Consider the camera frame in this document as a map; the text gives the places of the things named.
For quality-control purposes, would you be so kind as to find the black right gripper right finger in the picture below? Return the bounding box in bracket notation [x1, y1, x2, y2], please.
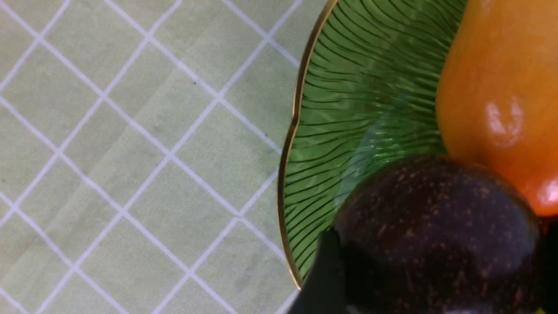
[541, 218, 558, 314]

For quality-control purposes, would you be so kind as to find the orange toy mango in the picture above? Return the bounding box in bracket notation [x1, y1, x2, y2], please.
[436, 0, 558, 217]

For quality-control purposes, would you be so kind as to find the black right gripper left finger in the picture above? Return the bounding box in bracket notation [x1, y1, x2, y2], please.
[287, 229, 348, 314]

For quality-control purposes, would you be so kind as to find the green checked tablecloth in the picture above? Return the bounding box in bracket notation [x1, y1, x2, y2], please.
[0, 0, 325, 314]

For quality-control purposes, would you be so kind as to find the dark purple toy mangosteen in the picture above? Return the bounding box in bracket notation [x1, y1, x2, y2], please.
[333, 156, 550, 314]

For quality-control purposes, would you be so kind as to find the green leaf glass plate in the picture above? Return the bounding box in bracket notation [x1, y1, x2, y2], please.
[277, 0, 466, 288]

